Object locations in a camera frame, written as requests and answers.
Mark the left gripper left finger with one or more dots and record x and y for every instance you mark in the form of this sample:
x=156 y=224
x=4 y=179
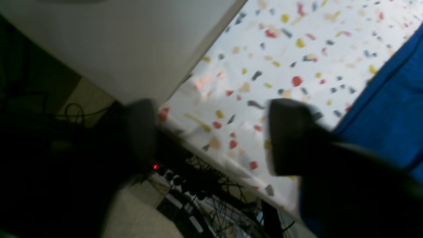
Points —
x=67 y=194

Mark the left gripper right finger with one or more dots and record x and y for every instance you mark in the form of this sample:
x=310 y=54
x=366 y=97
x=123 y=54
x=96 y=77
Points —
x=345 y=191

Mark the navy blue t-shirt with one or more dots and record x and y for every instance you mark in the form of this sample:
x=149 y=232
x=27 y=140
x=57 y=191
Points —
x=386 y=119

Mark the terrazzo pattern table cover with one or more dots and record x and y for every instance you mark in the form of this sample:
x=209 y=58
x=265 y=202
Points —
x=319 y=52

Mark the black wire rack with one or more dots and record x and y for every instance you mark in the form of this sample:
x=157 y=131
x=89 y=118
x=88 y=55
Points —
x=205 y=203

